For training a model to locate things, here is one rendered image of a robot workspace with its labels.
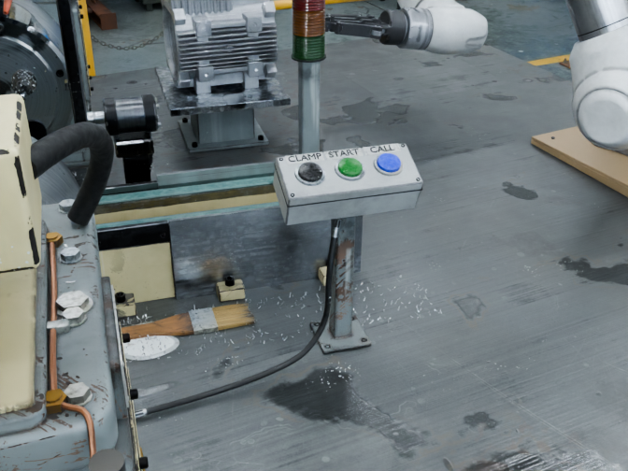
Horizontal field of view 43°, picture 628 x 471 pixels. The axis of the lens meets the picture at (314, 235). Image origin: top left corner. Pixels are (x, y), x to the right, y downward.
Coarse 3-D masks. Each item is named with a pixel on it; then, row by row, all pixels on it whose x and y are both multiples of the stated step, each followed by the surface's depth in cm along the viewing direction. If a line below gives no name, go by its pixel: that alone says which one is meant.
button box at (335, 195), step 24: (288, 168) 97; (336, 168) 98; (408, 168) 99; (288, 192) 95; (312, 192) 95; (336, 192) 96; (360, 192) 96; (384, 192) 98; (408, 192) 99; (288, 216) 97; (312, 216) 98; (336, 216) 99
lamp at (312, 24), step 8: (296, 16) 142; (304, 16) 141; (312, 16) 141; (320, 16) 142; (296, 24) 143; (304, 24) 142; (312, 24) 142; (320, 24) 143; (296, 32) 143; (304, 32) 143; (312, 32) 143; (320, 32) 143
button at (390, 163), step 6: (384, 156) 99; (390, 156) 99; (396, 156) 99; (378, 162) 98; (384, 162) 98; (390, 162) 99; (396, 162) 99; (384, 168) 98; (390, 168) 98; (396, 168) 98
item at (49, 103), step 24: (0, 0) 130; (24, 0) 135; (0, 24) 122; (24, 24) 124; (48, 24) 133; (0, 48) 124; (24, 48) 125; (48, 48) 126; (0, 72) 125; (24, 72) 125; (48, 72) 127; (24, 96) 128; (48, 96) 129; (48, 120) 131
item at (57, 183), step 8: (32, 136) 89; (56, 168) 87; (64, 168) 90; (40, 176) 82; (48, 176) 83; (56, 176) 85; (64, 176) 88; (72, 176) 91; (40, 184) 80; (48, 184) 82; (56, 184) 84; (64, 184) 86; (72, 184) 89; (48, 192) 80; (56, 192) 82; (64, 192) 85; (72, 192) 87; (48, 200) 79; (56, 200) 80
